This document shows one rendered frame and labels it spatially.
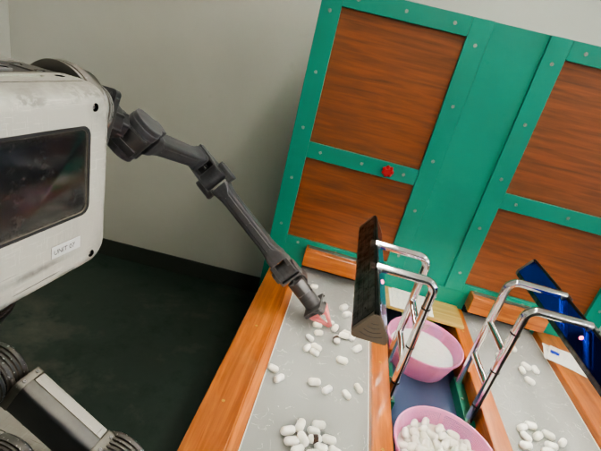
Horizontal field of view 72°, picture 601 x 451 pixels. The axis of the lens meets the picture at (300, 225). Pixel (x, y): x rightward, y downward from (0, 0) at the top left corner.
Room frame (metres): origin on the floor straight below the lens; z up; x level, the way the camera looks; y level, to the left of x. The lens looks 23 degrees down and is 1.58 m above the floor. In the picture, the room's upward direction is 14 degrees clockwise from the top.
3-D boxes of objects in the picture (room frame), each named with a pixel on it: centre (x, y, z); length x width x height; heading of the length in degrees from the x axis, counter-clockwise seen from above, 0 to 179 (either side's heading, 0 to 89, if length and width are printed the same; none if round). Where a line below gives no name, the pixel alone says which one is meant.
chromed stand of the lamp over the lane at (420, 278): (1.04, -0.30, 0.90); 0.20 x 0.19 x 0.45; 176
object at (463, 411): (1.02, -0.70, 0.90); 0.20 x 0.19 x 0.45; 176
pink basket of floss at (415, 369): (1.20, -0.51, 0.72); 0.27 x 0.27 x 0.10
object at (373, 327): (1.05, -0.22, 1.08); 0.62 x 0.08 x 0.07; 176
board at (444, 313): (1.42, -0.53, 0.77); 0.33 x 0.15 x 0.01; 86
